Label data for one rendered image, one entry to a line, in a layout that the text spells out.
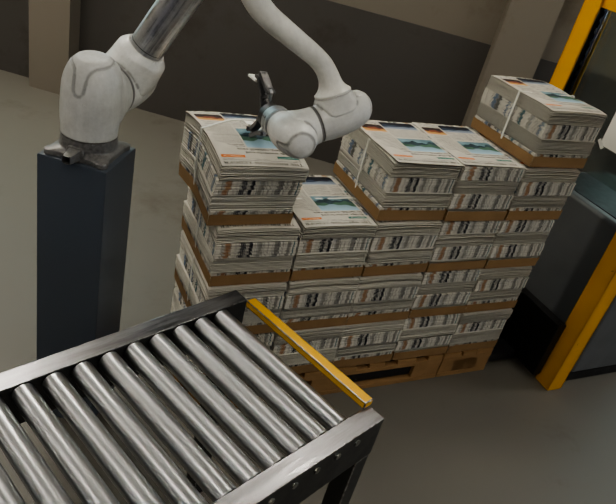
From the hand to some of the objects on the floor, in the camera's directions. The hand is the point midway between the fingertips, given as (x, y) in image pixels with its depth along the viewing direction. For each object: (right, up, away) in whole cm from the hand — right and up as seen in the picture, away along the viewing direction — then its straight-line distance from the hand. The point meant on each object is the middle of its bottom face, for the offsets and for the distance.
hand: (250, 98), depth 195 cm
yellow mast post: (+108, -74, +157) cm, 204 cm away
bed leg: (+14, -152, -10) cm, 152 cm away
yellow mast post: (+133, -110, +109) cm, 204 cm away
